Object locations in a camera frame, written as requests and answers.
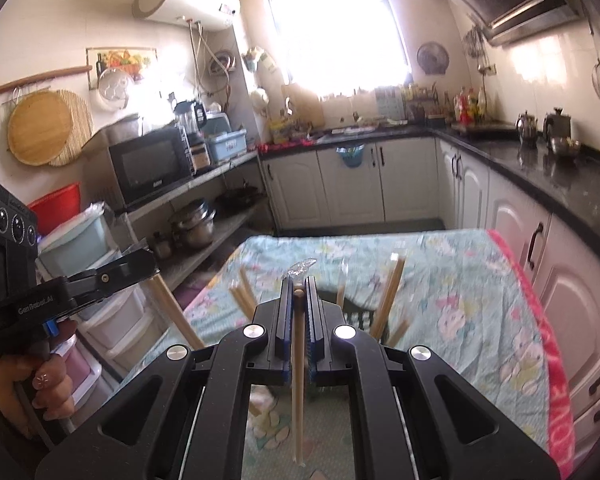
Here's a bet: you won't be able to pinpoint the pink blanket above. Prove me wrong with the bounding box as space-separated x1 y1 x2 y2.
485 230 576 471

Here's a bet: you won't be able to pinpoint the blue plastic box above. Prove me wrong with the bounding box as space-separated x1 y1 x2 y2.
207 130 247 165

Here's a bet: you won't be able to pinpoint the wooden chopstick pair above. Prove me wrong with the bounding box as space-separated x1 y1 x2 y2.
336 260 349 306
370 255 407 341
145 272 206 351
229 267 257 322
390 317 411 346
286 257 318 466

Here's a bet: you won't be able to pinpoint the metal shelf rack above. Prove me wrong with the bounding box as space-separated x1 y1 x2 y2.
125 152 261 286

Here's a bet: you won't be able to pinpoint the coiled white hose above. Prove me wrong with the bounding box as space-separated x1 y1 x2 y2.
187 20 236 111

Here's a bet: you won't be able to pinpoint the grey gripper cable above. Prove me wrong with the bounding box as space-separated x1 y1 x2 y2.
12 385 56 448

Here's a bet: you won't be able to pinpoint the grey metal container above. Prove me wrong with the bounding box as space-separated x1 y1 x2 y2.
102 115 143 143

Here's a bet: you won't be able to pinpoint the teal drawer organizer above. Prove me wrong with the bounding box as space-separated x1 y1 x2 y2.
375 86 406 122

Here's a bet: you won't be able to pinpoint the fruit wall poster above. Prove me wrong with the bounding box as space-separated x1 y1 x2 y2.
86 47 157 91

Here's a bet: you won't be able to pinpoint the long wooden rolling pin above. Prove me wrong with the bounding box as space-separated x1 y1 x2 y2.
0 65 93 106

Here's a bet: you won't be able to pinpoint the green perforated plastic basket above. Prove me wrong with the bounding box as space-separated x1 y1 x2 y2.
342 297 396 348

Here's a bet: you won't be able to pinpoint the black blender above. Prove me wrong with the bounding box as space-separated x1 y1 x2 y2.
174 100 211 171

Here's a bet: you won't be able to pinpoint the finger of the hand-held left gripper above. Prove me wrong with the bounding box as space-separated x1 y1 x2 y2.
65 247 160 314

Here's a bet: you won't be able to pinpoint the black wok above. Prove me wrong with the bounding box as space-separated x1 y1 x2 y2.
215 186 260 211

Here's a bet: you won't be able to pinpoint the group of condiment bottles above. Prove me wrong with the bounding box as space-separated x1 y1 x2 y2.
445 85 488 126

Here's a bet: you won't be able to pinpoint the round bamboo tray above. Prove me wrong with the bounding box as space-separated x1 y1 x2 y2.
7 91 75 166

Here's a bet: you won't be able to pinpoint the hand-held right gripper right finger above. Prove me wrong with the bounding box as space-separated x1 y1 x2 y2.
302 275 563 480

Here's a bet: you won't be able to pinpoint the person's left hand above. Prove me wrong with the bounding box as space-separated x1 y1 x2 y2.
0 320 78 428

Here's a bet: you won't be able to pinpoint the black microwave oven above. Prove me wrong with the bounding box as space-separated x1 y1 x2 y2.
107 125 195 206

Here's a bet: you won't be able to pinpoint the blue hanging bin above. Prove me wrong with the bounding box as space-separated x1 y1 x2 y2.
336 144 366 168

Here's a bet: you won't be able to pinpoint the round dark wall fan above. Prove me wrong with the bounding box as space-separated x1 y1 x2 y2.
416 41 450 73

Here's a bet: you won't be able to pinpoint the kitchen window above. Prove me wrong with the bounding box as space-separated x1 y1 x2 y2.
260 0 411 96

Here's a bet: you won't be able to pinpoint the black countertop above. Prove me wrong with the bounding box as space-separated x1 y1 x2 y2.
257 122 600 256

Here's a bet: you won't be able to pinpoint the round woven straw mat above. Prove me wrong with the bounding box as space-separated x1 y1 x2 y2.
47 90 93 167

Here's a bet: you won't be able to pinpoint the plastic drawer tower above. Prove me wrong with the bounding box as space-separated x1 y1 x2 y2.
37 205 156 376
55 335 103 411

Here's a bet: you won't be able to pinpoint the small white fan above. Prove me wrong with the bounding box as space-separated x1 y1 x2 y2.
98 67 136 111

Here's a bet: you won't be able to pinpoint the stacked steel pots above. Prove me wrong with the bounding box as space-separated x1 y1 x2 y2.
172 199 217 250

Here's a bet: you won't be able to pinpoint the cartoon printed tablecloth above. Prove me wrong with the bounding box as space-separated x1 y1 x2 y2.
145 230 556 480

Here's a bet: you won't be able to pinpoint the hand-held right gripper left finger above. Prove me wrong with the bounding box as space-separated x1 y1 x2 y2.
35 275 296 480

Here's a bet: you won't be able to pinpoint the red plastic basin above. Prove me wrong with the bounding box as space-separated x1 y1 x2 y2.
27 183 81 223

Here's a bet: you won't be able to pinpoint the wall-mounted holder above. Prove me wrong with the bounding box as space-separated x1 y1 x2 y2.
242 47 276 73

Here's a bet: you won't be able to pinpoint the steel bowl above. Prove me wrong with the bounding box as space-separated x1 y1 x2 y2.
549 136 583 161

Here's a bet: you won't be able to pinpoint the beige cutting board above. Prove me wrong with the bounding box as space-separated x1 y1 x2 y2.
281 84 326 128

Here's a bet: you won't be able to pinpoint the small hanging tools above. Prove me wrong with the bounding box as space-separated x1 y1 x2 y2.
462 25 496 78

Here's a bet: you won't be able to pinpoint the steel kettle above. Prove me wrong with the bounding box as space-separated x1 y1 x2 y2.
516 110 540 147

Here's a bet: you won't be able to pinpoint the dark lidded pot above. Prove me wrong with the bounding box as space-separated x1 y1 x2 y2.
544 107 573 143

